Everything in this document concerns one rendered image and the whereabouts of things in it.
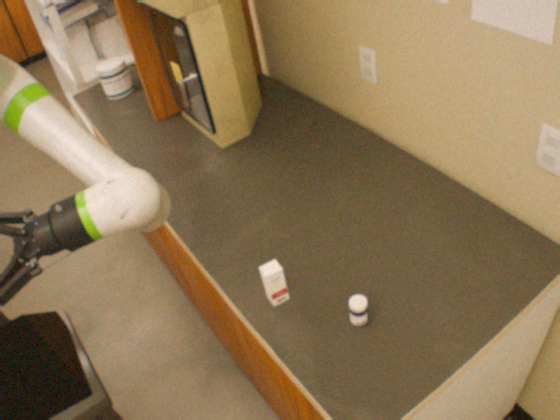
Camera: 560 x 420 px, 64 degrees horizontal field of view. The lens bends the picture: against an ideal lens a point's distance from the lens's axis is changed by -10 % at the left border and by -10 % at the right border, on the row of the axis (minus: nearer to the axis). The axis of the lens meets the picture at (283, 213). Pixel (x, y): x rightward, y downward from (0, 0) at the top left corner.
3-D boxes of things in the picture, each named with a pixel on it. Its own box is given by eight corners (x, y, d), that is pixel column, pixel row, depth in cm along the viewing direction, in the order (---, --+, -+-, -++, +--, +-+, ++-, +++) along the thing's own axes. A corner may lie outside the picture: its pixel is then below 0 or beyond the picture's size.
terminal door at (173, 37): (179, 106, 180) (149, 6, 154) (216, 136, 160) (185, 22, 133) (177, 107, 180) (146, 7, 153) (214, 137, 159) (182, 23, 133)
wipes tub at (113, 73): (129, 82, 218) (118, 54, 208) (138, 90, 209) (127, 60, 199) (103, 94, 213) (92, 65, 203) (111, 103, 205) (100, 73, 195)
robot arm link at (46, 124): (9, 131, 90) (44, 88, 92) (32, 143, 102) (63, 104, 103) (142, 243, 91) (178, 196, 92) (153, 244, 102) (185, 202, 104)
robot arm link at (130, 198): (141, 151, 80) (165, 212, 79) (154, 164, 92) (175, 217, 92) (67, 184, 78) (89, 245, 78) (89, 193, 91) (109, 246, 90)
